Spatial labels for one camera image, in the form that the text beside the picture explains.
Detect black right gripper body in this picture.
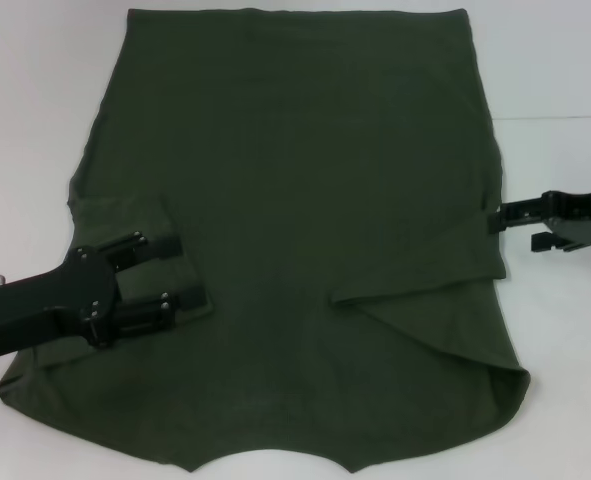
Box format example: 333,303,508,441
544,188,591,247

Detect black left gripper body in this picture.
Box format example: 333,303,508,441
0,245,120,354

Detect dark green shirt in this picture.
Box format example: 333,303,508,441
0,7,532,446

